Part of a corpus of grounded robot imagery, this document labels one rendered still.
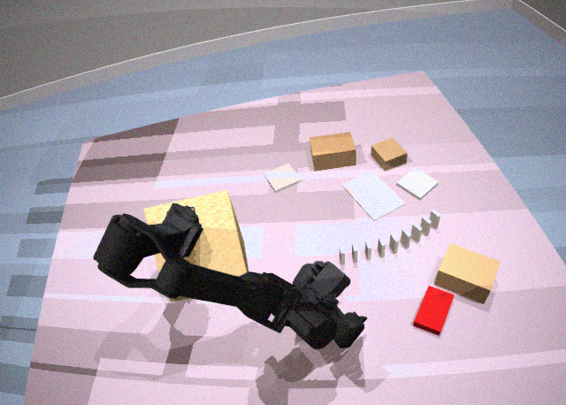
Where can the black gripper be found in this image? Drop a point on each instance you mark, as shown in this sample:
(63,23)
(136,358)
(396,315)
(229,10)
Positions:
(350,325)

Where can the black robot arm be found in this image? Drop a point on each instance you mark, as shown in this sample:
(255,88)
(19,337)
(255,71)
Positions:
(127,241)

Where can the red rectangular block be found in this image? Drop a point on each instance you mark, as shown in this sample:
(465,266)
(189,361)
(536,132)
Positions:
(433,311)

